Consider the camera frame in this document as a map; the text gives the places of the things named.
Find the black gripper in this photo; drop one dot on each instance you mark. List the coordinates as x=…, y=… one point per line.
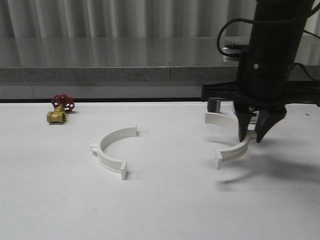
x=267, y=79

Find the white half pipe clamp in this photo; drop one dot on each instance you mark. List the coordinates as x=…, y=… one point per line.
x=108, y=162
x=234, y=152

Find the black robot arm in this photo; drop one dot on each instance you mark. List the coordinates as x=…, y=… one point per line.
x=279, y=24

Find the brass valve red handwheel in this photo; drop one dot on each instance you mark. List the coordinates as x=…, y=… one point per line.
x=62, y=104

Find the grey stone counter ledge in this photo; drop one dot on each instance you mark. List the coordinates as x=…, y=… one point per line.
x=34, y=68

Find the grey pleated curtain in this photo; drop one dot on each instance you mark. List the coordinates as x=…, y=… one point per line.
x=119, y=18

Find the white circuit breaker red switch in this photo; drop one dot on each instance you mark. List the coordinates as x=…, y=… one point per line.
x=253, y=117

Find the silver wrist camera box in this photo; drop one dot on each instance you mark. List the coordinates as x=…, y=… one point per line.
x=233, y=48

